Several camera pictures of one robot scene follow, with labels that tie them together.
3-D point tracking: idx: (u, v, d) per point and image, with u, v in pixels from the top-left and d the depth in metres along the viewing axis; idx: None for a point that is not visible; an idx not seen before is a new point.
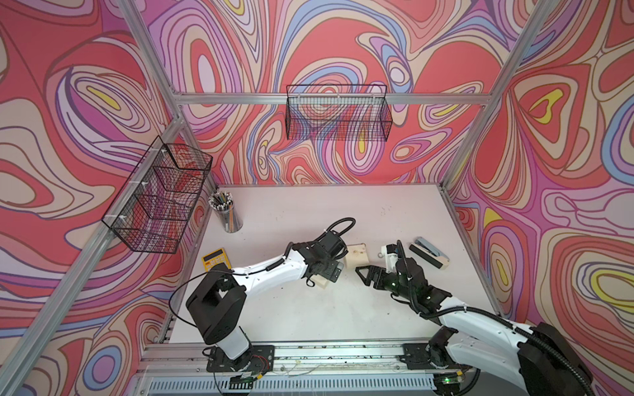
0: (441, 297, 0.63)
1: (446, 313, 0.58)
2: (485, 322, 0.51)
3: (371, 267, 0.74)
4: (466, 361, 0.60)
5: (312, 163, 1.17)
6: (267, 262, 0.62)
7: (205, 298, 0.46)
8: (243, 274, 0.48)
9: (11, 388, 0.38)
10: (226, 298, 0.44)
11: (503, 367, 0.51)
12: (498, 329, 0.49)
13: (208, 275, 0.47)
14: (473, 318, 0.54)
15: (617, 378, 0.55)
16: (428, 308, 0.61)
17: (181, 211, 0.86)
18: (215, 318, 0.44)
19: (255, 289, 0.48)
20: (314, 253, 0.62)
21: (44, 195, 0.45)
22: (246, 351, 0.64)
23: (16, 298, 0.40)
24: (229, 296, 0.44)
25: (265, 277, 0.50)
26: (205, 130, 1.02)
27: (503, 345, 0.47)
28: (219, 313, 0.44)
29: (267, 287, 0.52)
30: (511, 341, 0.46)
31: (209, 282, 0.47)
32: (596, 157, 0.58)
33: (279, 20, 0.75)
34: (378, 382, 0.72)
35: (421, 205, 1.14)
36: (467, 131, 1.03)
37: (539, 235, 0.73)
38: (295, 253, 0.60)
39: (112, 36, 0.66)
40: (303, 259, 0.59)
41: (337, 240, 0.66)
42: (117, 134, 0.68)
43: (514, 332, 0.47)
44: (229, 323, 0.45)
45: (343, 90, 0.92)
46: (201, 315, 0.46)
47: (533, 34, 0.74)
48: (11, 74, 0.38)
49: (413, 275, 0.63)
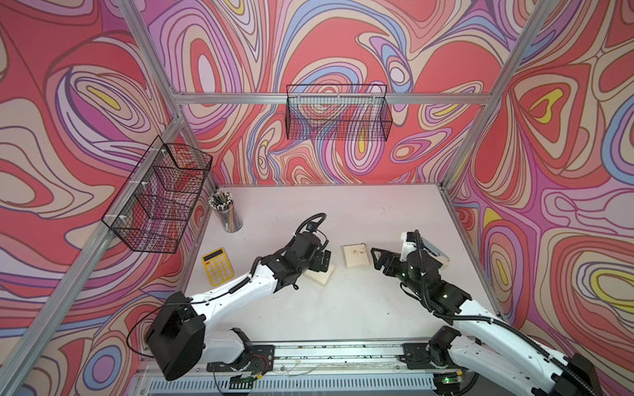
0: (460, 299, 0.57)
1: (466, 320, 0.53)
2: (512, 341, 0.48)
3: (383, 252, 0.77)
4: (465, 365, 0.61)
5: (312, 163, 1.17)
6: (230, 283, 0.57)
7: (162, 333, 0.44)
8: (203, 301, 0.45)
9: (11, 388, 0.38)
10: (184, 331, 0.41)
11: (513, 383, 0.50)
12: (528, 353, 0.45)
13: (163, 307, 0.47)
14: (496, 330, 0.50)
15: (617, 378, 0.55)
16: (443, 307, 0.56)
17: (181, 212, 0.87)
18: (174, 352, 0.41)
19: (215, 318, 0.45)
20: (286, 264, 0.60)
21: (44, 195, 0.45)
22: (245, 350, 0.64)
23: (16, 298, 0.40)
24: (186, 327, 0.41)
25: (229, 300, 0.47)
26: (205, 130, 1.02)
27: (529, 369, 0.45)
28: (177, 346, 0.41)
29: (233, 309, 0.49)
30: (544, 371, 0.43)
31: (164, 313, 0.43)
32: (597, 157, 0.57)
33: (279, 20, 0.75)
34: (378, 382, 0.72)
35: (421, 204, 1.16)
36: (467, 131, 1.03)
37: (539, 235, 0.73)
38: (264, 269, 0.57)
39: (112, 36, 0.66)
40: (271, 275, 0.56)
41: (306, 243, 0.61)
42: (117, 134, 0.68)
43: (548, 360, 0.44)
44: (191, 355, 0.42)
45: (343, 90, 0.92)
46: (156, 352, 0.43)
47: (534, 33, 0.74)
48: (11, 74, 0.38)
49: (427, 269, 0.58)
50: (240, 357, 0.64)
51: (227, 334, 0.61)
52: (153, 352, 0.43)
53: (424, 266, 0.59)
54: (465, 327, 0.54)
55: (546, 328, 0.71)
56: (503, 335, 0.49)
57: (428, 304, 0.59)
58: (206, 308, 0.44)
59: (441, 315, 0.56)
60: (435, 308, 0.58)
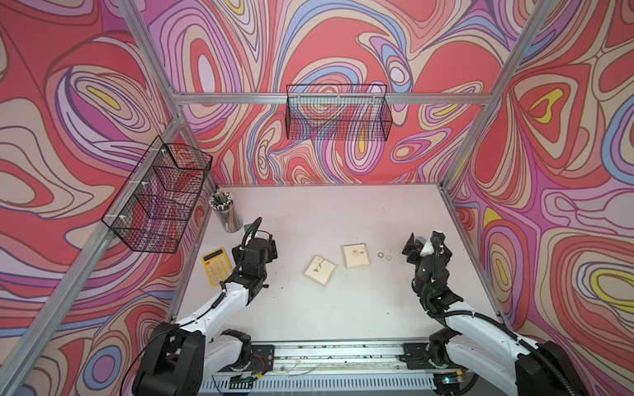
0: (451, 300, 0.63)
1: (453, 315, 0.58)
2: (489, 330, 0.52)
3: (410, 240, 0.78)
4: (462, 363, 0.61)
5: (312, 163, 1.17)
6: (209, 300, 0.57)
7: (157, 372, 0.42)
8: (191, 321, 0.47)
9: (11, 388, 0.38)
10: (183, 351, 0.41)
11: (500, 377, 0.50)
12: (502, 338, 0.49)
13: (149, 346, 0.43)
14: (475, 325, 0.54)
15: (618, 379, 0.55)
16: (437, 308, 0.63)
17: (181, 212, 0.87)
18: (182, 375, 0.40)
19: (208, 332, 0.46)
20: (249, 277, 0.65)
21: (44, 195, 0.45)
22: (245, 344, 0.66)
23: (16, 298, 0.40)
24: (186, 346, 0.41)
25: (215, 314, 0.50)
26: (205, 130, 1.02)
27: (503, 352, 0.48)
28: (182, 371, 0.40)
29: (220, 324, 0.51)
30: (511, 351, 0.46)
31: (155, 351, 0.42)
32: (597, 157, 0.57)
33: (279, 20, 0.75)
34: (378, 382, 0.72)
35: (421, 204, 1.16)
36: (467, 131, 1.03)
37: (539, 235, 0.73)
38: (233, 284, 0.61)
39: (112, 35, 0.66)
40: (241, 286, 0.61)
41: (256, 250, 0.65)
42: (117, 134, 0.68)
43: (518, 343, 0.47)
44: (195, 377, 0.42)
45: (343, 90, 0.92)
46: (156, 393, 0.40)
47: (534, 33, 0.74)
48: (11, 73, 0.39)
49: (437, 276, 0.61)
50: (243, 351, 0.66)
51: (220, 340, 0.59)
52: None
53: (436, 273, 0.62)
54: (456, 327, 0.58)
55: (546, 328, 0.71)
56: (482, 325, 0.53)
57: (426, 302, 0.65)
58: (198, 325, 0.46)
59: (433, 314, 0.63)
60: (430, 308, 0.64)
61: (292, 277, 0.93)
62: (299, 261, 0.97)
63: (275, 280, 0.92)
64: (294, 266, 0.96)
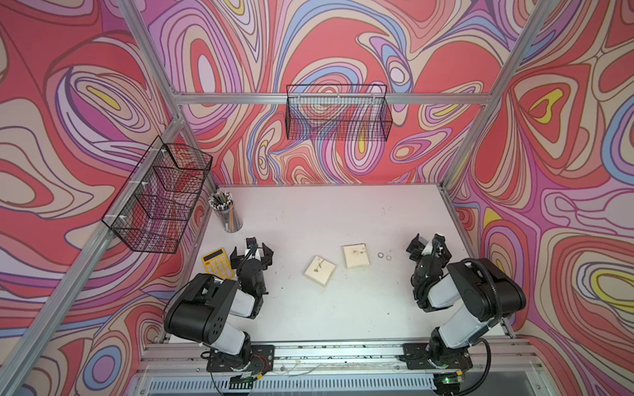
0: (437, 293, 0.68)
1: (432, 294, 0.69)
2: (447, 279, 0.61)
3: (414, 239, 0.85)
4: (457, 341, 0.61)
5: (312, 163, 1.17)
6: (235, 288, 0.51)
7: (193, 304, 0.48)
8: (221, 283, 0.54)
9: (11, 387, 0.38)
10: (224, 286, 0.51)
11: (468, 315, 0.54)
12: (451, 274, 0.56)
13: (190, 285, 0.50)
14: (442, 280, 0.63)
15: (617, 379, 0.55)
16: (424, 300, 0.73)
17: (181, 212, 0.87)
18: (220, 303, 0.48)
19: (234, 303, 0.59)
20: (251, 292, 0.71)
21: (44, 195, 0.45)
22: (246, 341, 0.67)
23: (16, 298, 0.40)
24: (227, 285, 0.51)
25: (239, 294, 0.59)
26: (205, 130, 1.02)
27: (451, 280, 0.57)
28: (221, 299, 0.48)
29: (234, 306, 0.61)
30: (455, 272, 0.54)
31: (196, 286, 0.51)
32: (597, 156, 0.57)
33: (279, 20, 0.75)
34: (378, 382, 0.72)
35: (421, 205, 1.14)
36: (467, 131, 1.03)
37: (539, 235, 0.73)
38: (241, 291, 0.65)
39: (112, 36, 0.66)
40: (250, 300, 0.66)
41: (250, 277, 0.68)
42: (117, 134, 0.68)
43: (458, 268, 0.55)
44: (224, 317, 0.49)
45: (343, 90, 0.92)
46: (192, 313, 0.46)
47: (533, 34, 0.74)
48: (11, 74, 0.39)
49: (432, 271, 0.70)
50: (243, 351, 0.66)
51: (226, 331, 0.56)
52: (186, 318, 0.45)
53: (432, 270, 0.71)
54: (438, 304, 0.67)
55: (546, 328, 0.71)
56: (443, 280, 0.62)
57: (415, 289, 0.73)
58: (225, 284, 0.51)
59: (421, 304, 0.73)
60: (419, 299, 0.74)
61: (292, 277, 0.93)
62: (299, 261, 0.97)
63: (275, 280, 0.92)
64: (294, 266, 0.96)
